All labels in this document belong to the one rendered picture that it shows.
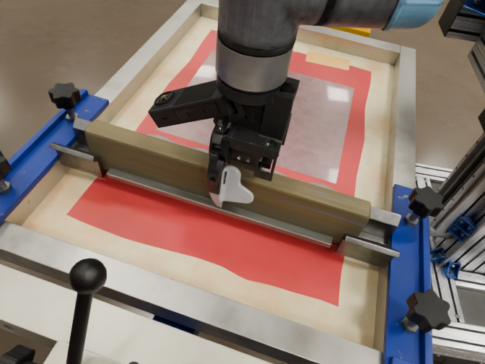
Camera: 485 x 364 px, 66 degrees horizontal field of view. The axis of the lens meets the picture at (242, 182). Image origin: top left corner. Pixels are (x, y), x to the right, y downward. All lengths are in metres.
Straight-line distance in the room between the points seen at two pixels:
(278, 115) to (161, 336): 0.26
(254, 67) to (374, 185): 0.40
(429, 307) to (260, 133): 0.26
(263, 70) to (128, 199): 0.33
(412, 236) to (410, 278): 0.07
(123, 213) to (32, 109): 1.85
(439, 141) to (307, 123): 1.84
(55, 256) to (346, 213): 0.38
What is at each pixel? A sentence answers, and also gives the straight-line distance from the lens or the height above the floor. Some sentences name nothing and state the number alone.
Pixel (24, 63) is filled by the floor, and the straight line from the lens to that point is 2.79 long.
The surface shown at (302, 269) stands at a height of 0.96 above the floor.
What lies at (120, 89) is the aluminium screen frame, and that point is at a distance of 0.75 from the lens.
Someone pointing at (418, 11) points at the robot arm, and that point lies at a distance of 0.38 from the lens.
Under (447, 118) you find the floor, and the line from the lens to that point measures 2.76.
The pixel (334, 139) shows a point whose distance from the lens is 0.74.
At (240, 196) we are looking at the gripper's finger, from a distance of 0.49.
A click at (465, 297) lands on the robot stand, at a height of 0.21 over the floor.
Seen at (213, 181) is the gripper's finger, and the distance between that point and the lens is 0.46.
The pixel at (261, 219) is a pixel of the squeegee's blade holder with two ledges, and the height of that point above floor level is 1.00.
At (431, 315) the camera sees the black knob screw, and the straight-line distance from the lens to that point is 0.46.
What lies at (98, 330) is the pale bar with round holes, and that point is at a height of 1.04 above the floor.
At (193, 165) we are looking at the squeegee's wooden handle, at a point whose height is 1.06.
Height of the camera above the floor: 1.43
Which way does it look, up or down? 50 degrees down
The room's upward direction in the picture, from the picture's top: 9 degrees clockwise
